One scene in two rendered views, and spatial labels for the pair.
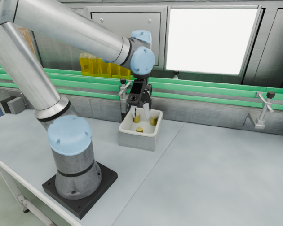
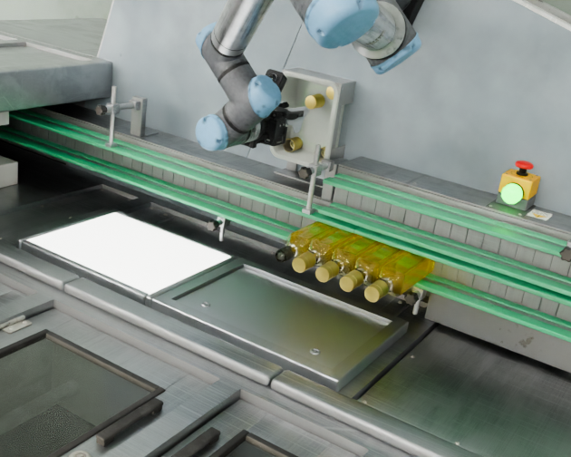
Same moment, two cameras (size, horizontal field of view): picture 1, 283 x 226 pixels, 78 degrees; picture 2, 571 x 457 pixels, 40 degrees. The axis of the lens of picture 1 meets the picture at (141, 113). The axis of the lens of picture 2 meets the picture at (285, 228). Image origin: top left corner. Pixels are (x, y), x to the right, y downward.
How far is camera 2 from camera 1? 1.66 m
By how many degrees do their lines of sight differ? 52
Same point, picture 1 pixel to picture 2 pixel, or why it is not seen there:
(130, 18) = (242, 324)
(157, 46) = (220, 279)
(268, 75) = (74, 208)
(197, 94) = (196, 170)
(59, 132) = not seen: outside the picture
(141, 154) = (317, 58)
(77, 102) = (444, 190)
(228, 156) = (198, 63)
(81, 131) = not seen: outside the picture
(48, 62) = not seen: outside the picture
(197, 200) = not seen: outside the picture
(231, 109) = (160, 144)
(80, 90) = (423, 203)
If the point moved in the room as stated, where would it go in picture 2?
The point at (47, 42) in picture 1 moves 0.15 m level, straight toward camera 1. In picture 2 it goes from (544, 423) to (508, 354)
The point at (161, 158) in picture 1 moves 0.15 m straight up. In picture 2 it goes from (288, 52) to (256, 54)
